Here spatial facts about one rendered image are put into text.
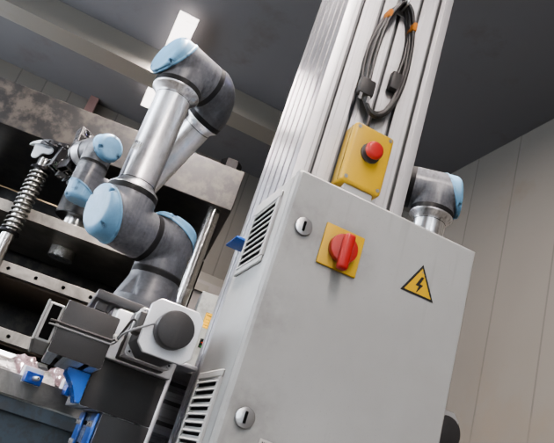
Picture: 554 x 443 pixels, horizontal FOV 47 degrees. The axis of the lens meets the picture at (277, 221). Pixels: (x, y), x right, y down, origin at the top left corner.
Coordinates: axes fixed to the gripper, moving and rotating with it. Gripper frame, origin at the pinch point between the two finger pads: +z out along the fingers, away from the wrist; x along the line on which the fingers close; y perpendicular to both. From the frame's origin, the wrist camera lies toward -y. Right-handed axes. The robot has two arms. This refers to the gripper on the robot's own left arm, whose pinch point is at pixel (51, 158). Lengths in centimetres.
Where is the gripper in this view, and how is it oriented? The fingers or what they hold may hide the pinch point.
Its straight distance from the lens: 200.1
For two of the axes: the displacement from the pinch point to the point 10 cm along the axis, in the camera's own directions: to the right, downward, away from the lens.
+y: -3.7, 8.1, -4.6
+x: 5.9, 5.9, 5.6
